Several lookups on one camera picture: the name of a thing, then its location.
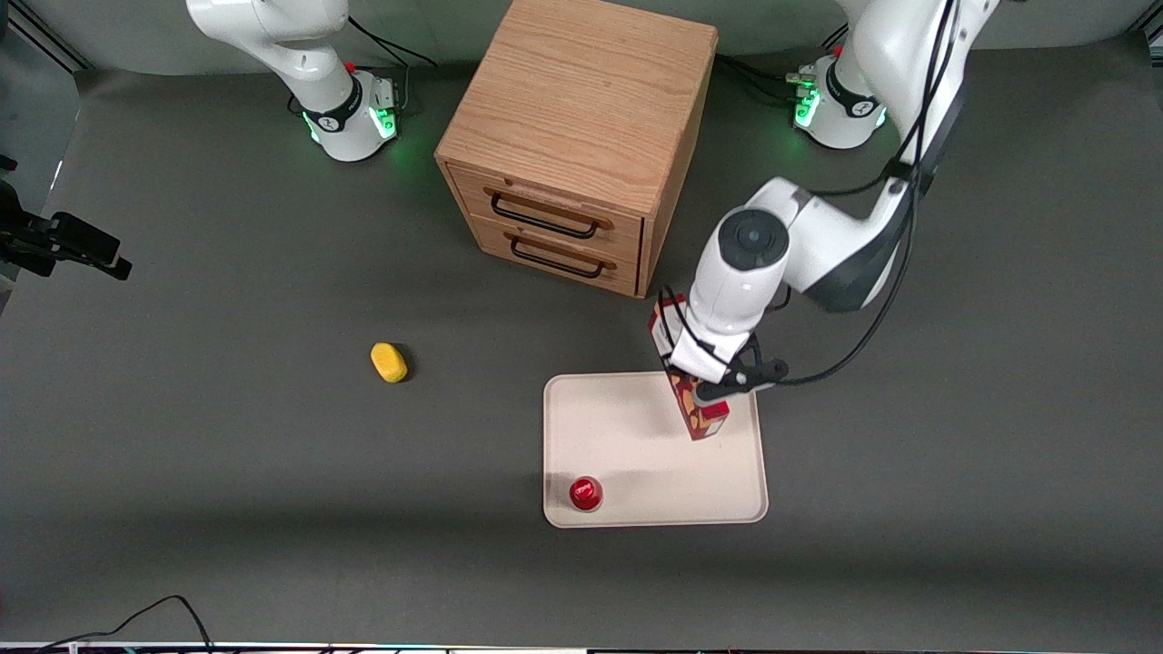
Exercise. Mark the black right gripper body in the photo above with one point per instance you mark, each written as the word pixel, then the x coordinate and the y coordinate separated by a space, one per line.
pixel 47 243

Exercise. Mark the red cookie box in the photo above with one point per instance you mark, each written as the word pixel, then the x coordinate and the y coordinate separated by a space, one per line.
pixel 701 420

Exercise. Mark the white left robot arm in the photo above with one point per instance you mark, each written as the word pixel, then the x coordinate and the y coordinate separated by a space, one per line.
pixel 818 245

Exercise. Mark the beige plastic tray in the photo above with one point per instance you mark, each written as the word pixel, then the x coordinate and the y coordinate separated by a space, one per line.
pixel 627 445

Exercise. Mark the red cup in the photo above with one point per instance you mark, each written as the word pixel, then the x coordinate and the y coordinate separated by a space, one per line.
pixel 585 494

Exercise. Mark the wooden two-drawer cabinet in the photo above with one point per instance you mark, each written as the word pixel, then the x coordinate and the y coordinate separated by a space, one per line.
pixel 581 118

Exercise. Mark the yellow sponge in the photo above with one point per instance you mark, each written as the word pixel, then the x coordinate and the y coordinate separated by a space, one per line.
pixel 390 362

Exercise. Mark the black frame rail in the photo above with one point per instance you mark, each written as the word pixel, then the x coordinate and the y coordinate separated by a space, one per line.
pixel 41 36

